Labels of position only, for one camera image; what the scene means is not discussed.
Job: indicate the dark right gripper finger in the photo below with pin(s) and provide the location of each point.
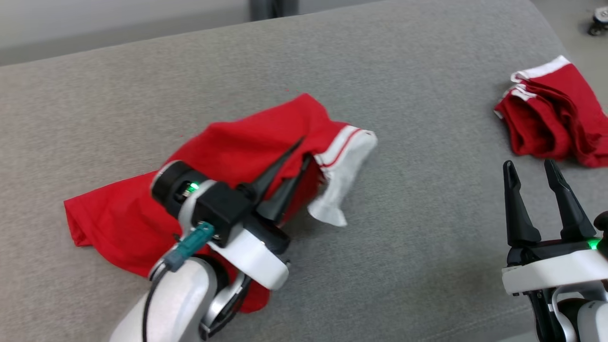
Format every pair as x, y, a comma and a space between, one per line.
518, 213
567, 204

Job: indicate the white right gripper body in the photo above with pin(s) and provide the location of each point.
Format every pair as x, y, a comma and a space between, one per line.
551, 275

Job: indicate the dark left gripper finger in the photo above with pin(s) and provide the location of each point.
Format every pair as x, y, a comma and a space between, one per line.
270, 178
287, 194

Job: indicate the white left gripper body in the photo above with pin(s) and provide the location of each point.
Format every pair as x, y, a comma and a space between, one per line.
256, 259

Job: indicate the red basketball jersey white trim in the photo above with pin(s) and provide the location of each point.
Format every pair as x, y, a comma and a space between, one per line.
237, 142

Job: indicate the red shorts white stripe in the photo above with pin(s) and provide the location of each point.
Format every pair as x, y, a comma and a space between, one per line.
555, 118

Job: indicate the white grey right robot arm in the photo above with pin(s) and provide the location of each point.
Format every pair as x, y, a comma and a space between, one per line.
584, 316

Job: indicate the black caster wheel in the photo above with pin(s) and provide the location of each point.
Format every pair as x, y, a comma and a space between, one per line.
598, 23

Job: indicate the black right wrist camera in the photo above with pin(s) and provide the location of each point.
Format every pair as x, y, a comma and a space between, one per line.
602, 228

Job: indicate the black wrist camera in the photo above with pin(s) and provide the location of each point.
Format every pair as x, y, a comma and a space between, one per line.
602, 228
221, 209

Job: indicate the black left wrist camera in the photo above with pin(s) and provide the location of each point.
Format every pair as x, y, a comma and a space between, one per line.
221, 209

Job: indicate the grey metal partition post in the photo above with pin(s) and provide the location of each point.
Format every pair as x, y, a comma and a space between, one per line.
273, 8

